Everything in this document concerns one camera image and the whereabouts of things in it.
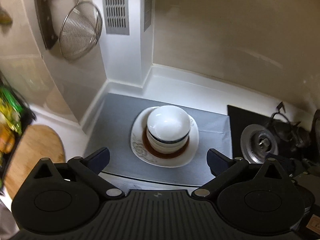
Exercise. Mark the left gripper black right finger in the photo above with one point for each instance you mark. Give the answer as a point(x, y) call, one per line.
point(223, 169)

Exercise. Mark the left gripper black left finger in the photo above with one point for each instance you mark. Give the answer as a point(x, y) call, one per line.
point(89, 168)

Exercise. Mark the brown round plate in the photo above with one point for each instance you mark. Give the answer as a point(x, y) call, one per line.
point(162, 156)

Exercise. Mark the blue patterned white bowl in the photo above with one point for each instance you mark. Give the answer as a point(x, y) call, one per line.
point(169, 124)

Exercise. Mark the light blue ceramic bowl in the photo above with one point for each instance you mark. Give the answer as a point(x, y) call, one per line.
point(165, 148)

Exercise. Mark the kitchen cleaver knife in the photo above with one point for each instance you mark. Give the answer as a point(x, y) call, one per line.
point(44, 17)

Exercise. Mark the black gas stove top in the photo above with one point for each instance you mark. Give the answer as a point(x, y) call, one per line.
point(294, 163)

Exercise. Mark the silver stove burner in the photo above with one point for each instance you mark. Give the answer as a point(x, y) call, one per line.
point(256, 143)

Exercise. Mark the grey counter mat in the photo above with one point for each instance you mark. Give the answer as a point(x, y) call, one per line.
point(113, 131)

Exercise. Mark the wooden cutting board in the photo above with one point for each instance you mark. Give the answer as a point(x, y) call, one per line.
point(38, 141)

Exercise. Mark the upper white floral plate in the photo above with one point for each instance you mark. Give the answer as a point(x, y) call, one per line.
point(137, 147)

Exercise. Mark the black pot support grate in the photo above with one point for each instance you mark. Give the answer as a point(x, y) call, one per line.
point(290, 136)

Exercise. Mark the yellow green snack bag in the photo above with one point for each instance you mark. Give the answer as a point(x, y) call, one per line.
point(12, 110)

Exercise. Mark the dark wok pan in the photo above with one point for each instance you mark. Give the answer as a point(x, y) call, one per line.
point(314, 133)

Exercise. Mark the metal mesh strainer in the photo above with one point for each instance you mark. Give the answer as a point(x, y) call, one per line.
point(80, 31)

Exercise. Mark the grey wall vent grille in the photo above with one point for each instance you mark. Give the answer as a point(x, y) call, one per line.
point(116, 13)

